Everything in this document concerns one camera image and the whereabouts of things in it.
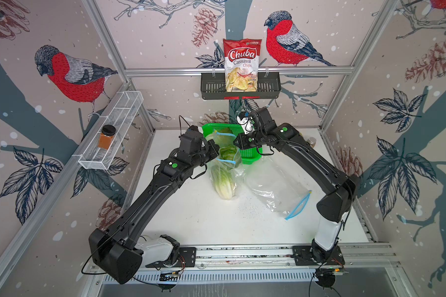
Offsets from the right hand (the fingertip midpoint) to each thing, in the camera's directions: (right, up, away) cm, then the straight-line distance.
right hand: (233, 142), depth 77 cm
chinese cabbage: (-4, +7, +33) cm, 34 cm away
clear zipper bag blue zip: (-4, +1, +21) cm, 22 cm away
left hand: (-4, 0, -5) cm, 6 cm away
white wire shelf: (-53, +12, +8) cm, 55 cm away
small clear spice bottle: (+45, 0, +23) cm, 50 cm away
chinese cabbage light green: (-2, -5, +2) cm, 6 cm away
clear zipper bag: (+19, -19, +18) cm, 33 cm away
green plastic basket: (+9, -7, +20) cm, 23 cm away
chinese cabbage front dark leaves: (-4, -18, +6) cm, 19 cm away
